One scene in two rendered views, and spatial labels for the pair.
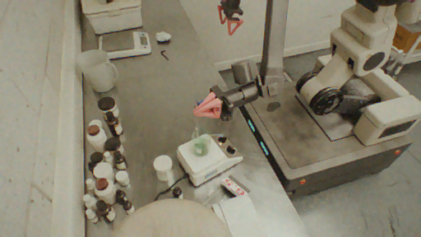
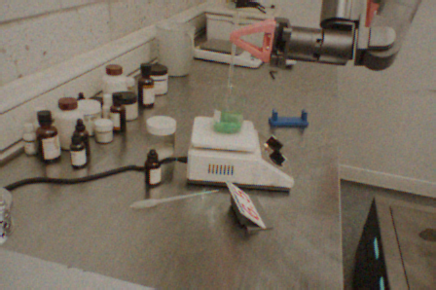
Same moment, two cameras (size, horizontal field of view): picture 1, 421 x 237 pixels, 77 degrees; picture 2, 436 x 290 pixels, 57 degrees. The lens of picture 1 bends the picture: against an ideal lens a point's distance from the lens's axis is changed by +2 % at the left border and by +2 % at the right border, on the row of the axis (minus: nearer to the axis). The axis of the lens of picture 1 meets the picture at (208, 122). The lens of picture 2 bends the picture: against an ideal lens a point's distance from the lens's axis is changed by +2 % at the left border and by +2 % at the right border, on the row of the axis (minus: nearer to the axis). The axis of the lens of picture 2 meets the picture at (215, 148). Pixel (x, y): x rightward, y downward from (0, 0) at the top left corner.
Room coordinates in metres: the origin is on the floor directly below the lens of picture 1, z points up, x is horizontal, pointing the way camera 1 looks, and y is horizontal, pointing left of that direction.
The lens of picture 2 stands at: (-0.10, -0.31, 1.16)
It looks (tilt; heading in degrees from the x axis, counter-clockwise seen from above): 28 degrees down; 31
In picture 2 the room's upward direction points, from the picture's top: 5 degrees clockwise
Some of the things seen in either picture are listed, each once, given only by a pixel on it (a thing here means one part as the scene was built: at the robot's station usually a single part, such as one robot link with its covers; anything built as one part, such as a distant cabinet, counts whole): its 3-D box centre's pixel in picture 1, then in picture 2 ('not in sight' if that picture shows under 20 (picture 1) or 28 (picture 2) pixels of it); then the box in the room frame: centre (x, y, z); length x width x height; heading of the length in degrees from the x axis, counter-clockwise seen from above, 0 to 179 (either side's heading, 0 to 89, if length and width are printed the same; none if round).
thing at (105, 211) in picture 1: (104, 210); (47, 135); (0.31, 0.31, 0.80); 0.04 x 0.04 x 0.10
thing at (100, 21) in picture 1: (112, 6); (244, 22); (1.56, 0.58, 0.82); 0.37 x 0.31 x 0.14; 21
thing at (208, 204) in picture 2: (215, 195); (207, 201); (0.38, -0.02, 0.76); 0.06 x 0.06 x 0.02
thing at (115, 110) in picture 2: (120, 160); (118, 112); (0.49, 0.30, 0.79); 0.04 x 0.04 x 0.09
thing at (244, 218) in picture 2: (235, 186); (248, 203); (0.41, -0.09, 0.77); 0.09 x 0.06 x 0.04; 47
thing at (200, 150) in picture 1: (201, 142); (229, 111); (0.51, 0.02, 0.88); 0.07 x 0.06 x 0.08; 25
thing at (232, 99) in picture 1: (229, 99); (297, 44); (0.57, -0.06, 1.01); 0.10 x 0.07 x 0.07; 27
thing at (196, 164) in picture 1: (201, 152); (223, 132); (0.49, 0.02, 0.83); 0.12 x 0.12 x 0.01; 32
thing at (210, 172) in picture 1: (207, 156); (235, 153); (0.51, 0.00, 0.79); 0.22 x 0.13 x 0.08; 122
